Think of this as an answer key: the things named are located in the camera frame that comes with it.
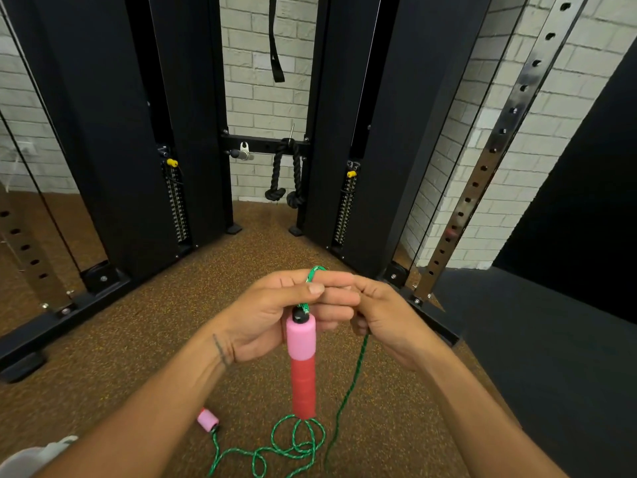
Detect clear plastic box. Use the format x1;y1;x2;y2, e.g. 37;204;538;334
0;435;80;478

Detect chrome perforated upright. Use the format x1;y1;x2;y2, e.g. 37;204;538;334
413;0;593;302
0;191;74;312

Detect person's left forearm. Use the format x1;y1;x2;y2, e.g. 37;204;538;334
35;325;240;478

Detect black crossbar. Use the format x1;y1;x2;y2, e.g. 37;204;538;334
220;133;312;157

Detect black steel base beam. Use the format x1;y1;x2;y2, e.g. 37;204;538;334
380;261;461;347
0;261;133;384

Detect metal weight stack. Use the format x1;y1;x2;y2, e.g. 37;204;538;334
332;177;358;247
163;167;193;244

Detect person's right forearm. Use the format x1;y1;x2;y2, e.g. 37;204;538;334
413;341;568;478

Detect black tricep rope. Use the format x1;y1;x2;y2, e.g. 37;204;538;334
264;137;307;210

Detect black weight machine tower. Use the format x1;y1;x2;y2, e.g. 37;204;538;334
296;0;494;279
2;0;236;284

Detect person's right hand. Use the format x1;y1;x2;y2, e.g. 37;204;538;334
348;276;449;372

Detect green jump rope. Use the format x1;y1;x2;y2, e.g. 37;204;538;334
196;265;372;478

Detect black hanging strap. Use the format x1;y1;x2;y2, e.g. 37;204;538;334
268;0;287;84

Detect person's left hand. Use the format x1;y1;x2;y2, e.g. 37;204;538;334
214;268;362;365

